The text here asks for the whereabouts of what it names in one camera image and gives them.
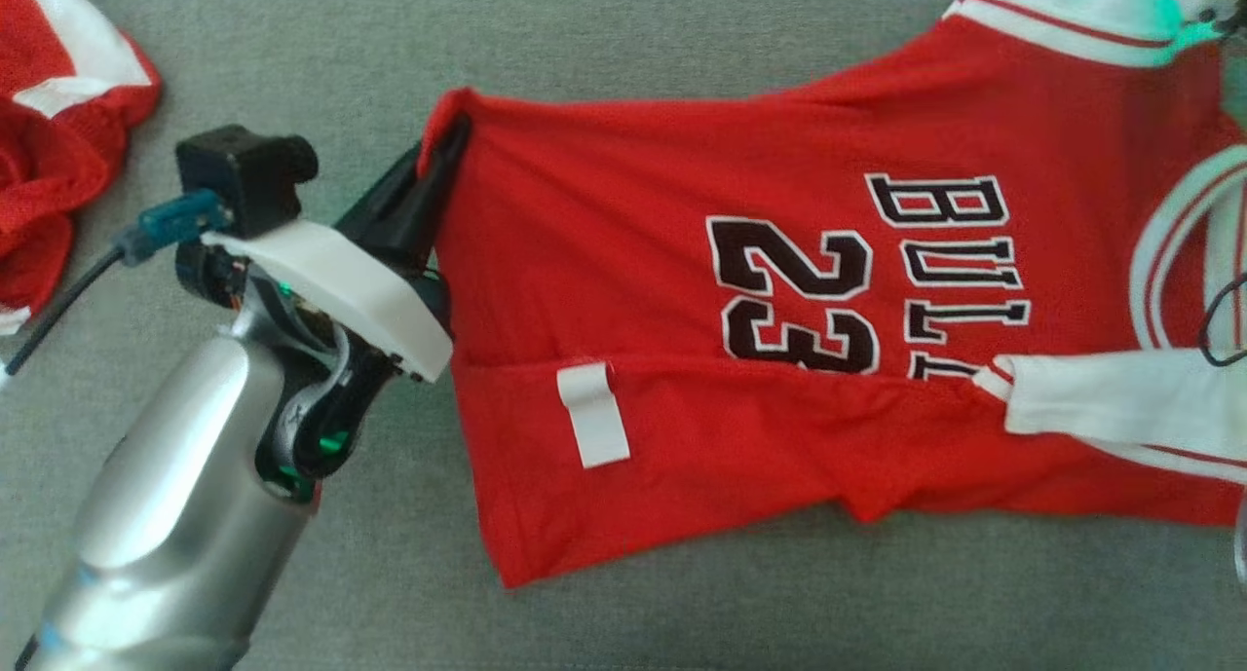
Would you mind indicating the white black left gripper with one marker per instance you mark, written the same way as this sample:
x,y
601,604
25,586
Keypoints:
x,y
351,286

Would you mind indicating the red Bulls 23 jersey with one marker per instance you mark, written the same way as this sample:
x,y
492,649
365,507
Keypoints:
x,y
633,262

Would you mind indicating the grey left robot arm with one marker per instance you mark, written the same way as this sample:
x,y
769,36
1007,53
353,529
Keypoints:
x,y
185,515

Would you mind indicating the red and white shorts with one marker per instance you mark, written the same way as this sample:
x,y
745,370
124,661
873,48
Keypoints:
x,y
54,155

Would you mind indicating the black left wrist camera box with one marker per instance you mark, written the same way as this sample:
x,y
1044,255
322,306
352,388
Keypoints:
x,y
244,174

